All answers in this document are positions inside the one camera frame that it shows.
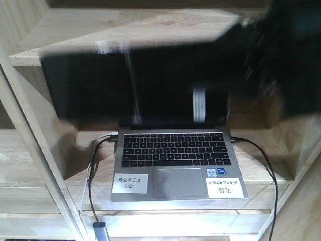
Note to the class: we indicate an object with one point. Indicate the black smartphone with purple frame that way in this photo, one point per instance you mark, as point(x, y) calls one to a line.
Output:
point(175, 85)

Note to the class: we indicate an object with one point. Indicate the white label left palmrest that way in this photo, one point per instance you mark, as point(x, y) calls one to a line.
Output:
point(129, 183)

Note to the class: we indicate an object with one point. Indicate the silver laptop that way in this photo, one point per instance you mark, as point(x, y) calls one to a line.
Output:
point(177, 158)

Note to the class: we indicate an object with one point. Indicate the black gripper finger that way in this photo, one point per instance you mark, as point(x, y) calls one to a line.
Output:
point(281, 51)

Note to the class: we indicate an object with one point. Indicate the grey usb hub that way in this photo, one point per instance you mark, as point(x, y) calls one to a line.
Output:
point(100, 230)

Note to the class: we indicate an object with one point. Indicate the white label right palmrest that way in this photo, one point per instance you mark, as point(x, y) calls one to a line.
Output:
point(224, 188)

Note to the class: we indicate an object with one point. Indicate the white label palmrest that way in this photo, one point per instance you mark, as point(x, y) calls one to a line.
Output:
point(129, 183)
point(224, 188)

